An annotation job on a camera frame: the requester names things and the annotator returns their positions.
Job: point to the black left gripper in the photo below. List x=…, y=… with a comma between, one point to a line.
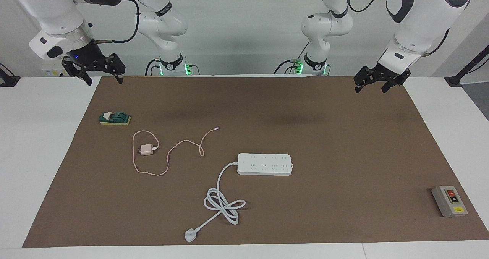
x=386, y=73

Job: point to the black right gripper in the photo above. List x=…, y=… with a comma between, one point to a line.
x=86, y=56

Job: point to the pink charger adapter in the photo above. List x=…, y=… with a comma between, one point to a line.
x=146, y=150

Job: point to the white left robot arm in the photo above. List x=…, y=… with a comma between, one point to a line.
x=428, y=18

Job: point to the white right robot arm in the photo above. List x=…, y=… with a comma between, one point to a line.
x=57, y=10

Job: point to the white power strip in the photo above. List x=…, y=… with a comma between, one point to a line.
x=263, y=165

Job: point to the black clamp stand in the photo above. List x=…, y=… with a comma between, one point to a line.
x=454, y=81
x=7, y=81

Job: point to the brown table mat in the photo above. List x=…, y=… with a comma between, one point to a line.
x=305, y=213

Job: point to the green knife switch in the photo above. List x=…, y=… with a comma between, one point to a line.
x=118, y=117

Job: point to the white wall socket box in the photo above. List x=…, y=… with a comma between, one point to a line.
x=51, y=72

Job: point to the grey on-off switch box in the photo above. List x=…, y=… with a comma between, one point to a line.
x=450, y=203

